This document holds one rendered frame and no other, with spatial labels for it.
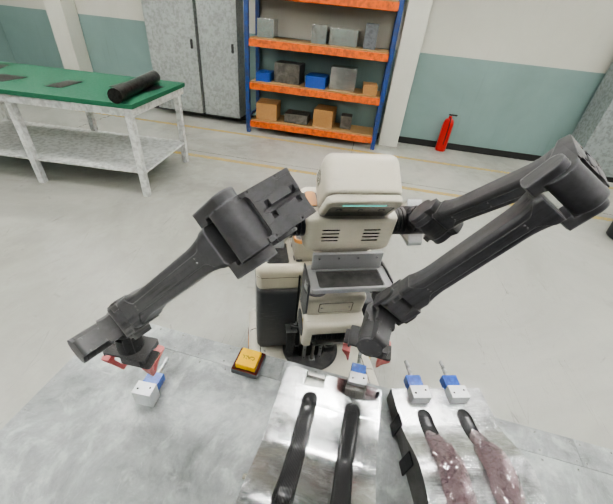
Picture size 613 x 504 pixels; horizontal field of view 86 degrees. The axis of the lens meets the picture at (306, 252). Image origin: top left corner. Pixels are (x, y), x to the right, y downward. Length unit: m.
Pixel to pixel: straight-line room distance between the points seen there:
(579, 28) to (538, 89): 0.76
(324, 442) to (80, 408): 0.64
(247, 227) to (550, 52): 5.97
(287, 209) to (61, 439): 0.83
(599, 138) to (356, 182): 5.56
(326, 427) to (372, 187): 0.60
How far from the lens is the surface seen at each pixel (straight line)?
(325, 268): 1.01
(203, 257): 0.48
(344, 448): 0.88
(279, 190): 0.46
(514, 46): 6.07
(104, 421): 1.06
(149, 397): 1.00
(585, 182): 0.66
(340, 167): 0.86
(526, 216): 0.66
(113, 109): 3.52
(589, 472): 1.23
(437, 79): 5.90
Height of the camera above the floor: 1.68
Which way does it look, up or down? 36 degrees down
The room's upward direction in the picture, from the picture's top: 6 degrees clockwise
